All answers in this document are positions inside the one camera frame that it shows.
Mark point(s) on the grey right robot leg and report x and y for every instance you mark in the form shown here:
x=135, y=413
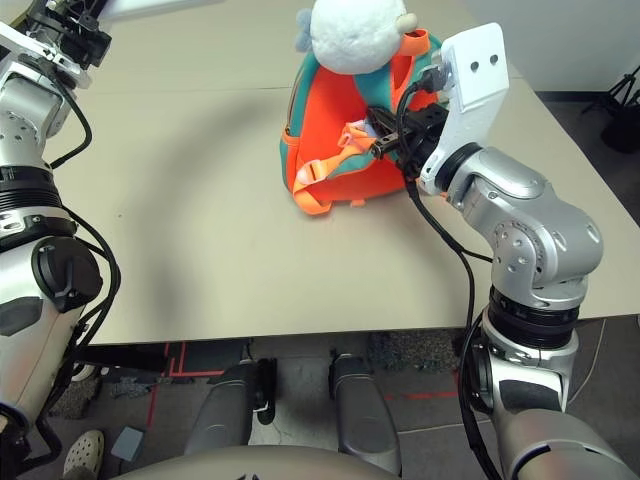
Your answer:
x=360, y=410

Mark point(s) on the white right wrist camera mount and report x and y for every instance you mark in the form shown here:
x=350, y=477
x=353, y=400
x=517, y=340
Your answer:
x=475, y=90

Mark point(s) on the black bag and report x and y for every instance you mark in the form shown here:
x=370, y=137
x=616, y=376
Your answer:
x=625, y=132

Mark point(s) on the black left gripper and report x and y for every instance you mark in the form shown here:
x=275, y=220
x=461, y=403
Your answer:
x=82, y=40

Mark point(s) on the grey robot leg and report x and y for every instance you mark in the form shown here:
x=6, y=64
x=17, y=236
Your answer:
x=360, y=410
x=225, y=405

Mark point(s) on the black tripod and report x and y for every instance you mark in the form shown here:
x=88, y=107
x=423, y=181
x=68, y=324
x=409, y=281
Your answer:
x=622, y=85

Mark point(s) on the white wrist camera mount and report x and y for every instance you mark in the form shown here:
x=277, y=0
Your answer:
x=475, y=90
x=30, y=50

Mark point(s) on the orange teal backpack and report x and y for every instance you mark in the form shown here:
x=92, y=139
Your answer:
x=330, y=105

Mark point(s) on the white black sneaker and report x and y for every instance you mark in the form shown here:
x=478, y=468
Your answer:
x=85, y=372

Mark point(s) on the grey robot torso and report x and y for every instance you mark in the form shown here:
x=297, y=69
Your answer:
x=250, y=465

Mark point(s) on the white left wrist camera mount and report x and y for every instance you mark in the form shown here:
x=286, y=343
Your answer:
x=30, y=50

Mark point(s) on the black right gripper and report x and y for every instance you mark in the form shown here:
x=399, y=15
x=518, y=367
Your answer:
x=425, y=130

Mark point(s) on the white perforated clog shoe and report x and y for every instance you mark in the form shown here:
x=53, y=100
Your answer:
x=85, y=452

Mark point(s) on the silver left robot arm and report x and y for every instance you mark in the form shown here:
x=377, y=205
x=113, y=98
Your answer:
x=20, y=120

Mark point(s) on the grey left robot leg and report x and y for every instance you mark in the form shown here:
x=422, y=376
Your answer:
x=225, y=405

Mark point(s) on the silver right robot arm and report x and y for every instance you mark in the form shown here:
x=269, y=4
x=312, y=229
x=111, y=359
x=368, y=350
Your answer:
x=530, y=215

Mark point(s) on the grey foot pedal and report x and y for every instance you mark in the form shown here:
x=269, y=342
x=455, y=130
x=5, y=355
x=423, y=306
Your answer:
x=127, y=444

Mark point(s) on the grey white plush whale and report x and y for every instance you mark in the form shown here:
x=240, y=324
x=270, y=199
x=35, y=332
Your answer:
x=350, y=35

